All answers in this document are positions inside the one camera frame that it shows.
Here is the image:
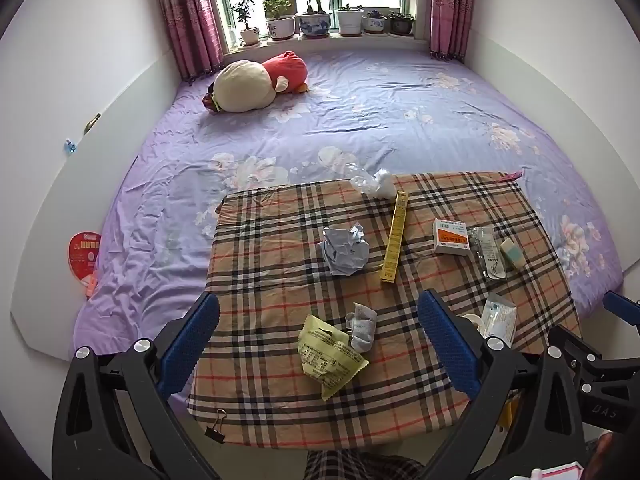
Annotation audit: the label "plant in blue-white pot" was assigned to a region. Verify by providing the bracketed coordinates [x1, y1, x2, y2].
[296, 0, 333, 39]

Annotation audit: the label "black binder clip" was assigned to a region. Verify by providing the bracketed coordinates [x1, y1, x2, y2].
[204, 408, 228, 443]

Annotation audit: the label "crumpled clear plastic wrap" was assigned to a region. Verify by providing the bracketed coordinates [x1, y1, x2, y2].
[349, 162, 381, 196]

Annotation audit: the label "purple floral bedsheet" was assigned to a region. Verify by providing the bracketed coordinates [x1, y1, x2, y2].
[74, 50, 626, 361]

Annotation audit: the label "succulent in dark pot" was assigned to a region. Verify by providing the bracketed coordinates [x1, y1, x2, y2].
[388, 11, 416, 36]

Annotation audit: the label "succulent in blue-white pot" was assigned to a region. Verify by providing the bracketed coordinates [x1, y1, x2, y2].
[362, 10, 390, 35]

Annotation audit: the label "clear printed plastic package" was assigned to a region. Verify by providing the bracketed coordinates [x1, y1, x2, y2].
[470, 226, 507, 281]

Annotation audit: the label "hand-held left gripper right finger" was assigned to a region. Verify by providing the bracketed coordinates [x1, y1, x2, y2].
[416, 289, 588, 480]

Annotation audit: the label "beige plaid cloth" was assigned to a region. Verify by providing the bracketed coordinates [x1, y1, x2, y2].
[186, 171, 583, 451]

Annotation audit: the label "grey and white wad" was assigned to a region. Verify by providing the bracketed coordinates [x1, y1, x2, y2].
[345, 303, 378, 352]

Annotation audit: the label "clear packet with white contents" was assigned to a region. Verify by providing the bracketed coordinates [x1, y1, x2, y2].
[480, 294, 518, 348]

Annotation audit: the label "white box with orange label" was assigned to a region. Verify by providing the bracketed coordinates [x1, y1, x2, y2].
[432, 219, 472, 256]

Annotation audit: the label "pale blue paper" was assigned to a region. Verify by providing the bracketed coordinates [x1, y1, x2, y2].
[318, 222, 370, 277]

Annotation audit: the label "red hand fan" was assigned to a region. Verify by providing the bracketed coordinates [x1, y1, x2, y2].
[68, 231, 103, 301]

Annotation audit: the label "red and cream plush toy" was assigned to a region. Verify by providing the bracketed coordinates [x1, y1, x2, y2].
[202, 51, 310, 115]

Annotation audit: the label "bonsai in white pot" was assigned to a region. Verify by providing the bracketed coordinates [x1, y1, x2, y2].
[231, 0, 261, 47]

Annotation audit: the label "crumpled white tissue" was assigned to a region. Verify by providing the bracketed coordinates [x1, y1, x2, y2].
[372, 169, 396, 200]

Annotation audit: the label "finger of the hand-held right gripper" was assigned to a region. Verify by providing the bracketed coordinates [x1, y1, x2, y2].
[602, 290, 640, 328]
[549, 324, 616, 386]

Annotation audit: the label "long yellow box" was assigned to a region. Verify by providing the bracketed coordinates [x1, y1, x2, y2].
[380, 191, 408, 282]

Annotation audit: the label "leafy plant in white pot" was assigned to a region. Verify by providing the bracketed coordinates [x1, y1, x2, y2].
[262, 0, 297, 41]

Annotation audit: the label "succulent in white pot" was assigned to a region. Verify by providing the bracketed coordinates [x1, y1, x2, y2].
[335, 4, 365, 37]

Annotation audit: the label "plaid pajama pants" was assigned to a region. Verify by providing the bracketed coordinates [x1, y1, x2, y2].
[305, 450, 426, 480]

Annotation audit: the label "white and green block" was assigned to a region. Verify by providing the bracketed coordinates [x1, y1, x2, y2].
[500, 239, 523, 266]

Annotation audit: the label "pink patterned curtain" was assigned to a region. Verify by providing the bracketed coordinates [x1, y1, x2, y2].
[429, 0, 476, 63]
[151, 0, 225, 81]

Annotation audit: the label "yellow-green plastic bag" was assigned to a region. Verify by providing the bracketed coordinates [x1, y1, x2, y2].
[298, 314, 370, 401]

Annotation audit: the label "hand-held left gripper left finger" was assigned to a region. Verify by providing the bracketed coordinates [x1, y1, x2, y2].
[52, 291, 221, 480]

